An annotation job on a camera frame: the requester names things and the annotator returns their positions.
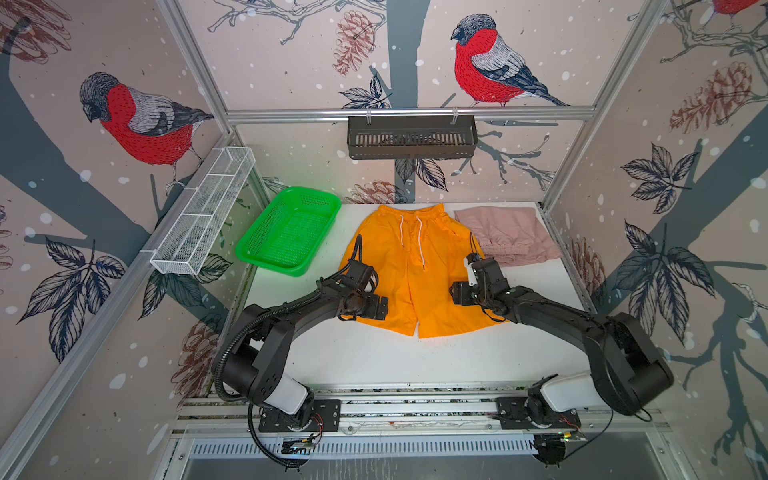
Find pink shorts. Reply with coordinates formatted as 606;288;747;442
455;207;561;267

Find orange shorts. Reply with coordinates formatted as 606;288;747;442
356;204;496;339

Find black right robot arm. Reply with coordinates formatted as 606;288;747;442
450;253;674;416

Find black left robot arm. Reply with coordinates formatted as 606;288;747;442
211;259;388;428

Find green plastic basket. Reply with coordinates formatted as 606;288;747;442
236;187;342;277

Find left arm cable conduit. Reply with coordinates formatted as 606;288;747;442
212;235;364;404

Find black hanging wall basket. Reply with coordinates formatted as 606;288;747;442
347;115;478;160

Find white wire wall basket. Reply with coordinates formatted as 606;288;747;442
150;146;255;276

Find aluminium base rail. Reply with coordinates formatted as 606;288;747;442
170;383;670;439

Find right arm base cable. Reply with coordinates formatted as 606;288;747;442
557;407;654;448

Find aluminium horizontal frame bar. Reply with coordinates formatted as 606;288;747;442
225;106;597;125

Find aluminium corner frame post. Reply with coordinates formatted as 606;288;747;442
540;0;668;215

